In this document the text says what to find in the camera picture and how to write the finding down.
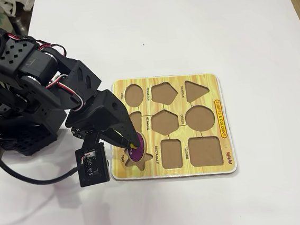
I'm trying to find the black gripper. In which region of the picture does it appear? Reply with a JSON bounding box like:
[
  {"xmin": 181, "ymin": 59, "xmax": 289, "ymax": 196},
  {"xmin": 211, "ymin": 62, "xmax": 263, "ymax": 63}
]
[{"xmin": 61, "ymin": 86, "xmax": 141, "ymax": 156}]

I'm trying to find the purple oval piece yellow pin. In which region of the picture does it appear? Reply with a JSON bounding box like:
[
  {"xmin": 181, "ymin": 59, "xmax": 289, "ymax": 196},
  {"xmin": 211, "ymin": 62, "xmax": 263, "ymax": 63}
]
[{"xmin": 123, "ymin": 131, "xmax": 148, "ymax": 164}]

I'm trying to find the wooden shape puzzle board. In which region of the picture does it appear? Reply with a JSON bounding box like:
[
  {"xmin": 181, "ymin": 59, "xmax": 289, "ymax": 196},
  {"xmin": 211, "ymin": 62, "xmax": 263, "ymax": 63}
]
[{"xmin": 101, "ymin": 69, "xmax": 239, "ymax": 186}]

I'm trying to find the black gridded clamp plate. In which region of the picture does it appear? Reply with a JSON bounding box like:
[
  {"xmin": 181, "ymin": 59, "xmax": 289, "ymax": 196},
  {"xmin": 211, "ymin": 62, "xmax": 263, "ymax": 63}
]
[{"xmin": 7, "ymin": 124, "xmax": 60, "ymax": 158}]

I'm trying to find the white plastic bag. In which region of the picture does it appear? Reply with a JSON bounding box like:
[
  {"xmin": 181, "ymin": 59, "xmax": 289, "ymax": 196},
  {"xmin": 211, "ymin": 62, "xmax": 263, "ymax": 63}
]
[{"xmin": 1, "ymin": 0, "xmax": 38, "ymax": 18}]

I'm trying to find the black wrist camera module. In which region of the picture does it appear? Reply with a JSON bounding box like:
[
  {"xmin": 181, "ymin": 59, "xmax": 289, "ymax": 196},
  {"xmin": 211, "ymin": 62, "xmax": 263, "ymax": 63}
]
[{"xmin": 73, "ymin": 128, "xmax": 112, "ymax": 188}]

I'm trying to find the pink white gripper servo wire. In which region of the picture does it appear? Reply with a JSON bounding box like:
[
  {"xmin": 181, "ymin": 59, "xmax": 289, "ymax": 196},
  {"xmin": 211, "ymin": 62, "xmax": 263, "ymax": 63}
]
[{"xmin": 47, "ymin": 71, "xmax": 85, "ymax": 113}]

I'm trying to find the black camera cable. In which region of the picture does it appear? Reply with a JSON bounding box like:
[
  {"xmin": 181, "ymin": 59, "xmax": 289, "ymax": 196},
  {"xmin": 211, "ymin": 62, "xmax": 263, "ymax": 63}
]
[{"xmin": 0, "ymin": 19, "xmax": 85, "ymax": 189}]

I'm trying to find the red black servo wire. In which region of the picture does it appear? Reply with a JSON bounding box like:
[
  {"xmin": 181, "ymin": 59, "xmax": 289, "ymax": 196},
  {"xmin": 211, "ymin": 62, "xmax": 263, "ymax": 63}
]
[{"xmin": 6, "ymin": 27, "xmax": 67, "ymax": 62}]

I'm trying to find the grey metal post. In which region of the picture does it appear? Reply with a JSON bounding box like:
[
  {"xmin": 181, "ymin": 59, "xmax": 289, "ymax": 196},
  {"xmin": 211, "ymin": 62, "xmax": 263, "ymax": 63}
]
[{"xmin": 13, "ymin": 16, "xmax": 30, "ymax": 34}]

